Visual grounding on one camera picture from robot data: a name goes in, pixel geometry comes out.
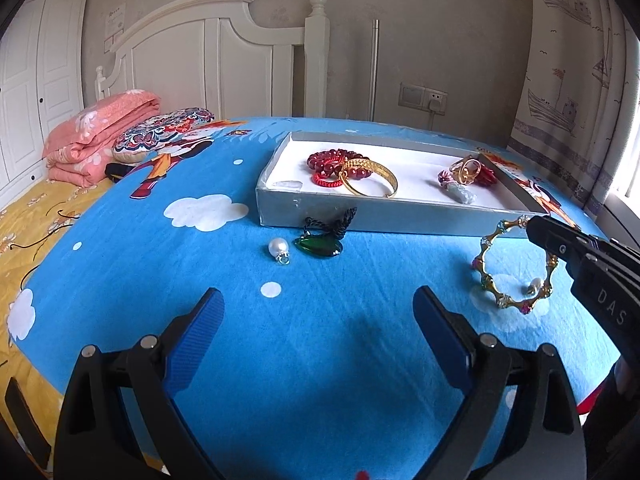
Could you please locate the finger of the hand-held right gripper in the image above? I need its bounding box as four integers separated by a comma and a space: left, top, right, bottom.
526, 215, 601, 281

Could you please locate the small black object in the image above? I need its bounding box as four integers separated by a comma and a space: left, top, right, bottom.
104, 161, 132, 184

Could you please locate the white bed headboard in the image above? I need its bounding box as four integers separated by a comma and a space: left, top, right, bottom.
95, 0, 331, 121

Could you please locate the red flower hair clip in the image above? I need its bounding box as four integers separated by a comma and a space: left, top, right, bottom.
477, 162, 502, 187

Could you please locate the yellow floral bed sheet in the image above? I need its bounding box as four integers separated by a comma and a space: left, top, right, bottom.
0, 179, 118, 476

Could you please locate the wall switch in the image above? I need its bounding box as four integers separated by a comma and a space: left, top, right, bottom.
399, 82, 426, 109

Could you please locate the blue cartoon tablecloth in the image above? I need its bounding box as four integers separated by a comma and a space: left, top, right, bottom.
10, 116, 626, 471

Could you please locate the plain gold bangle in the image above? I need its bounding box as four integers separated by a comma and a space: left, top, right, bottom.
339, 158, 398, 199

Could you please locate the red cord bracelet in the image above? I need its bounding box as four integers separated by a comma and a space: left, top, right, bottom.
311, 170, 347, 192

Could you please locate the grey window sill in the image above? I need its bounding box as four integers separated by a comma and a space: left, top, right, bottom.
595, 199, 640, 253

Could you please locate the white wardrobe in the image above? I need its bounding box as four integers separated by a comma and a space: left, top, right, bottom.
0, 0, 95, 196

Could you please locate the metal pole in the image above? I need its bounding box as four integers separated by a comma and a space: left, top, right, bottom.
369, 20, 380, 122

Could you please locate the person's right forearm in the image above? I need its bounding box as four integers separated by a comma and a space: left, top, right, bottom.
582, 355, 640, 480

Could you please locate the ship print curtain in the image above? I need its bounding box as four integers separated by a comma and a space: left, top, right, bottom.
507, 0, 640, 211

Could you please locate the folded pink blanket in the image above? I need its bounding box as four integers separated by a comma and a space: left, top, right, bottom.
42, 89, 162, 188

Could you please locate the paper notice on wall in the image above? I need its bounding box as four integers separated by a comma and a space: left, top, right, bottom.
104, 2, 126, 53

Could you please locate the gold bamboo-shaped bangle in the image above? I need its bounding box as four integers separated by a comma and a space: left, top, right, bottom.
471, 215, 559, 316

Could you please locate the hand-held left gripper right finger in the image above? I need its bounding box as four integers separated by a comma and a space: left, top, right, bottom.
412, 285, 587, 480

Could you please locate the patterned pillow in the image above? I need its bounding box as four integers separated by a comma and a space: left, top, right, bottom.
114, 107, 216, 163

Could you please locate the gold ring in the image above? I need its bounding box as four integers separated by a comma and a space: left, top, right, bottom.
449, 154, 485, 184

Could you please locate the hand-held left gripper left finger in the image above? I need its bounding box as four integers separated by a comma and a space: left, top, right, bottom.
52, 287, 226, 480

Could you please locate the dark red bead bracelet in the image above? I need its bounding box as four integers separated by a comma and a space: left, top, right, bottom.
307, 147, 373, 182

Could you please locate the white pearl pendant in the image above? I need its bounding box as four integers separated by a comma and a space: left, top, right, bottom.
268, 238, 292, 265

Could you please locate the jade pendant with pink cord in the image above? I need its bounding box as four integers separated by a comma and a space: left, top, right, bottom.
438, 170, 473, 205

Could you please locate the grey cardboard tray box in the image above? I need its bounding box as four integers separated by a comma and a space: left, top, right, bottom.
256, 131, 551, 238

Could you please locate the green pendant with black cord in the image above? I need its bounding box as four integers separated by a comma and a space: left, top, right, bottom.
292, 206, 358, 259

